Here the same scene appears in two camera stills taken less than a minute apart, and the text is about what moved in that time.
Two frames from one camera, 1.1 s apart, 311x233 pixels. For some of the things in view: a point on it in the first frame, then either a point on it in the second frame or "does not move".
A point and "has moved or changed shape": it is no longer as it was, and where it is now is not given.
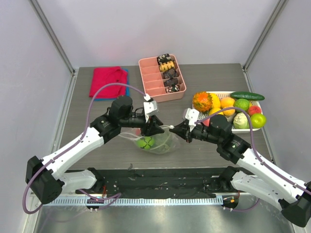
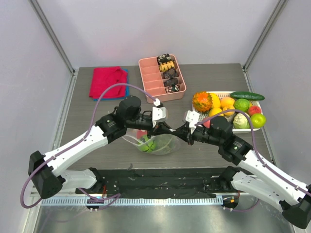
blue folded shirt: [127, 89] does not move
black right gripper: [187, 132] does not move
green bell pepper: [146, 142] has moved or changed shape
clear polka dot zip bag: [165, 142] does not move
